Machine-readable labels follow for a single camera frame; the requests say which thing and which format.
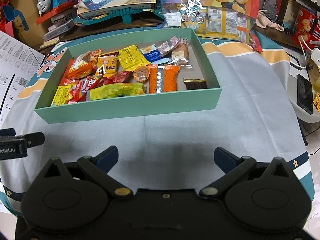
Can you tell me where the large orange-red snack packet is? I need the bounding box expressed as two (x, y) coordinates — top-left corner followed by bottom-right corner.
(59, 59), (75, 87)

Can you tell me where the white instruction sheet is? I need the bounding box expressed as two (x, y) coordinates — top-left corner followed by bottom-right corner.
(0, 31), (47, 128)

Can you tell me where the white power strip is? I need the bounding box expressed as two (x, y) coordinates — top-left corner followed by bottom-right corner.
(309, 47), (320, 68)

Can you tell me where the blue white snack packet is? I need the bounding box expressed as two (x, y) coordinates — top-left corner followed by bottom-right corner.
(139, 44), (166, 64)

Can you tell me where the green cardboard box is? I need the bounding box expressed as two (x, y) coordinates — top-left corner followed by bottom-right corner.
(34, 28), (223, 125)

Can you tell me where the orange snack packet silver seam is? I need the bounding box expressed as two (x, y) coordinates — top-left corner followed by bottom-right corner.
(147, 64), (181, 94)

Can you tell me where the plain red snack packet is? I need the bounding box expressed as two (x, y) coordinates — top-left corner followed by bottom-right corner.
(102, 71), (133, 86)

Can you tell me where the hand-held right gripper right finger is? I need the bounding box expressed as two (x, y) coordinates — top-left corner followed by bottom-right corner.
(199, 147), (295, 197)

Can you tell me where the pink cloth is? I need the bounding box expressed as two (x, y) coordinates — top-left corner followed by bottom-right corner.
(257, 9), (285, 32)

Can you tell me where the black phone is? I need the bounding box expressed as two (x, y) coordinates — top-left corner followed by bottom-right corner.
(296, 73), (315, 116)

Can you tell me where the brown cardboard box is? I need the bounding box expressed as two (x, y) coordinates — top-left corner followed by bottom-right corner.
(9, 0), (47, 48)

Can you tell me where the yellow snack packet brown strip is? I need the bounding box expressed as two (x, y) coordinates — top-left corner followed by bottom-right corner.
(96, 51), (120, 78)

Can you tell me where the red biscuit box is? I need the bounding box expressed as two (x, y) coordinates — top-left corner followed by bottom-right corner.
(291, 7), (320, 48)

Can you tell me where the red white patterned snack packet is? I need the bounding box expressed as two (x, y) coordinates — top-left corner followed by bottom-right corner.
(158, 36), (181, 57)

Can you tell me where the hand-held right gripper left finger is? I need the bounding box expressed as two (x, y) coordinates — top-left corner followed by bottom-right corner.
(41, 145), (134, 197)

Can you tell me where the yellow wavy-line snack packet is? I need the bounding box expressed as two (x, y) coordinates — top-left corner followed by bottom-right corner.
(117, 44), (151, 72)

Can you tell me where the brown jelly cup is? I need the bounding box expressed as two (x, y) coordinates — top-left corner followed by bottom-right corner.
(132, 66), (151, 83)

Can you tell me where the white cable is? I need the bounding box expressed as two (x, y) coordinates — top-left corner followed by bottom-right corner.
(297, 34), (313, 70)

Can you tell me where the clear orange peanut packet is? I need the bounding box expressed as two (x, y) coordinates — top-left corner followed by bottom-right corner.
(68, 49), (103, 78)

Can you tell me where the teal plastic toy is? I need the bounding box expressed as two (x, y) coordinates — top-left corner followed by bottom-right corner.
(73, 7), (163, 27)

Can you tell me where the clear-wrapped cake bar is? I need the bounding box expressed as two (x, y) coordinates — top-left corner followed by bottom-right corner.
(168, 42), (195, 68)

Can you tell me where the grey purple small box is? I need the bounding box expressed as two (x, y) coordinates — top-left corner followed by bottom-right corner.
(41, 14), (75, 42)

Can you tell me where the red snack packet colourful print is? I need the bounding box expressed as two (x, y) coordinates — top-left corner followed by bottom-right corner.
(69, 76), (105, 102)

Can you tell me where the long yellow-green snack packet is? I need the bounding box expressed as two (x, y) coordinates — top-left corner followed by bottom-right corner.
(89, 82), (146, 102)

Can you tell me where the large cartoon dog snack bag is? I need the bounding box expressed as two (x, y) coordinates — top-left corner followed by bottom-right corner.
(159, 0), (262, 52)

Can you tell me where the yellow snack packet red text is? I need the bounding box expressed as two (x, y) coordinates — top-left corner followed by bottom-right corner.
(51, 84), (73, 107)

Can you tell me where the brown gold snack packet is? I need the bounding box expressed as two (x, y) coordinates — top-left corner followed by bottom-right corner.
(183, 78), (208, 91)

